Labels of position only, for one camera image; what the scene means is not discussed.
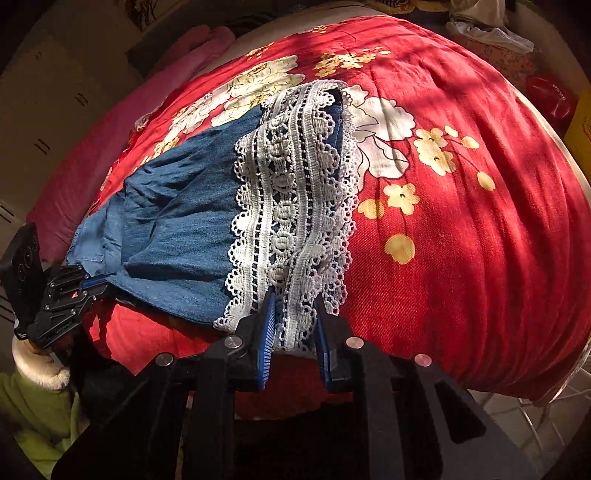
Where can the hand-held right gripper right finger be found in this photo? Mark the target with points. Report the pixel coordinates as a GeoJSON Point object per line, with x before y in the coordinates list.
{"type": "Point", "coordinates": [325, 350]}

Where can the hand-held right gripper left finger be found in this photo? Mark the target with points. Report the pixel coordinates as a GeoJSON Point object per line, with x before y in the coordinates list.
{"type": "Point", "coordinates": [265, 341]}

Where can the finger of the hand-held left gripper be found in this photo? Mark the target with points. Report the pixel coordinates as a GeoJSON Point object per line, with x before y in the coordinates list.
{"type": "Point", "coordinates": [60, 318]}
{"type": "Point", "coordinates": [67, 277]}

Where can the blue denim pants lace trim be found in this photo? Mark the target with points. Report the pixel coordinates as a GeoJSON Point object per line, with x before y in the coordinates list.
{"type": "Point", "coordinates": [184, 230]}

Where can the pink blanket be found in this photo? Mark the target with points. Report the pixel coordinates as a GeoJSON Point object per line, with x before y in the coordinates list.
{"type": "Point", "coordinates": [92, 152]}

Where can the red floral blanket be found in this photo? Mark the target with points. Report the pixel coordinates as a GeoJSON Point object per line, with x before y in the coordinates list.
{"type": "Point", "coordinates": [461, 230]}

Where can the cream wardrobe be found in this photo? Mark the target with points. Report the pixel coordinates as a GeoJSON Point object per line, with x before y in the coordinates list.
{"type": "Point", "coordinates": [55, 78]}

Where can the red shiny object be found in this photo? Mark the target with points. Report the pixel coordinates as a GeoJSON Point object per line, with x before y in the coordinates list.
{"type": "Point", "coordinates": [549, 102]}

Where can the yellow box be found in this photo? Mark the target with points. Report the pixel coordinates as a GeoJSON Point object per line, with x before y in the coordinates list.
{"type": "Point", "coordinates": [580, 127]}

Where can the cream curtain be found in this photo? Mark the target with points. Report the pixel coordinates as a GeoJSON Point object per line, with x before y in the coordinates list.
{"type": "Point", "coordinates": [489, 32]}

